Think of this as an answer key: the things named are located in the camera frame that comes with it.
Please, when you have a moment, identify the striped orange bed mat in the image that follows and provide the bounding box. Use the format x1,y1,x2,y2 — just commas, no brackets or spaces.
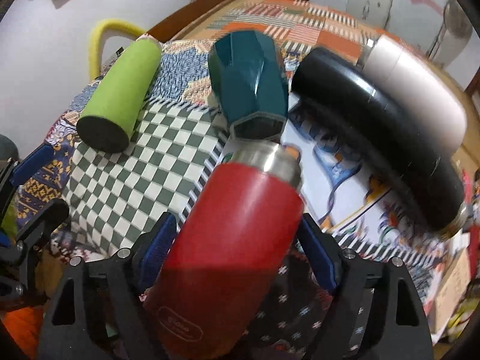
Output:
198,0,383,63

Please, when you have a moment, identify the white thermos bottle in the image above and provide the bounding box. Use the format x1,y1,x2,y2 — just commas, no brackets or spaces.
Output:
357,35,467,155

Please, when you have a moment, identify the white standing fan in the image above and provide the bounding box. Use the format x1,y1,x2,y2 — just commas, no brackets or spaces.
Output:
426,0,473,68

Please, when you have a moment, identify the white small appliance cabinet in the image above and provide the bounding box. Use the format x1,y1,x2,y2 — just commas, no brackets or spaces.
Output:
346,0,393,29

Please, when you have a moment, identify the wooden bed footboard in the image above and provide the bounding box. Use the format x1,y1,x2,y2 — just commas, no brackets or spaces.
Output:
147,0,228,42

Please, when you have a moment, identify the lime green bottle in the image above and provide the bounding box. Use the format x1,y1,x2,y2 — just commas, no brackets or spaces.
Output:
76,37,162,154

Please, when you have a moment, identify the red thermos steel rim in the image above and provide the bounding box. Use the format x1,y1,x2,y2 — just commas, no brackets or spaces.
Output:
144,141,304,359

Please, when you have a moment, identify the dark green faceted cup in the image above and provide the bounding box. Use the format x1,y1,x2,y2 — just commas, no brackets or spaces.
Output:
208,30,289,141

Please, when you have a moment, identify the black thermos bottle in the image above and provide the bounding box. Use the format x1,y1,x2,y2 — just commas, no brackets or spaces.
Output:
291,47,467,237

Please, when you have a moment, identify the yellow foam padded rail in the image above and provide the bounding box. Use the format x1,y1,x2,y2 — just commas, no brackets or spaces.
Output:
88,18,147,82

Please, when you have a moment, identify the patchwork patterned cloth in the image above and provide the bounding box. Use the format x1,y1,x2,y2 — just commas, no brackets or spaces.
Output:
37,48,463,359

